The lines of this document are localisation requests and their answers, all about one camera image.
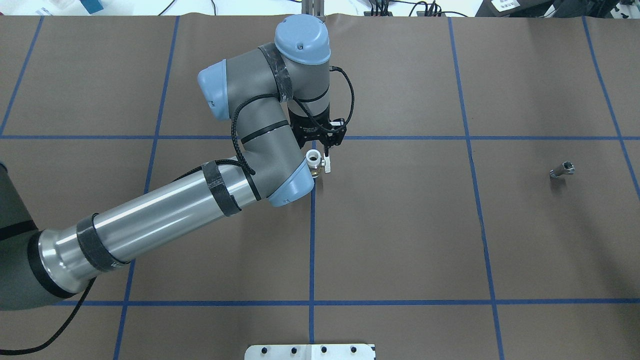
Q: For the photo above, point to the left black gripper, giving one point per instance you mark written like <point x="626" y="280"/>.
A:
<point x="306" y="125"/>

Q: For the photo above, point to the white brass PPR valve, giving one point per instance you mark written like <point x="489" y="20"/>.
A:
<point x="318" y="163"/>

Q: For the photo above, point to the grey metal pipe fitting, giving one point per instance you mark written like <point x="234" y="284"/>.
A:
<point x="565" y="168"/>

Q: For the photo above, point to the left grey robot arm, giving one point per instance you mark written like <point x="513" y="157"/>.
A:
<point x="276" y="98"/>

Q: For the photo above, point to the teal box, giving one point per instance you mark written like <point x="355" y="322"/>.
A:
<point x="92" y="6"/>

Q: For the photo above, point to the aluminium frame post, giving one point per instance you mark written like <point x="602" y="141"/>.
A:
<point x="313" y="7"/>

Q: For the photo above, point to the white camera stand base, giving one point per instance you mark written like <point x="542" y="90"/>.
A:
<point x="327" y="351"/>

